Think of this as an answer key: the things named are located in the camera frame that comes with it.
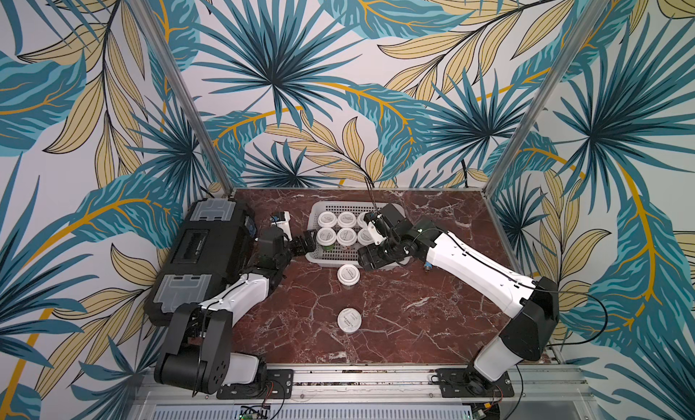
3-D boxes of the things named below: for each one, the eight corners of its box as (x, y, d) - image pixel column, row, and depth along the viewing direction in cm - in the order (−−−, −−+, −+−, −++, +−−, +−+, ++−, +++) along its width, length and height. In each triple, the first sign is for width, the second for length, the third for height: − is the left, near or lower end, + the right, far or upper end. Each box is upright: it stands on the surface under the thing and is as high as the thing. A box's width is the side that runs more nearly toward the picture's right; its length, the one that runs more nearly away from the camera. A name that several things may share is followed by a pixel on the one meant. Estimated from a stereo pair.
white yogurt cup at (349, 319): (334, 329, 85) (333, 323, 80) (343, 310, 89) (344, 303, 84) (353, 339, 83) (354, 333, 78) (362, 319, 87) (363, 313, 82)
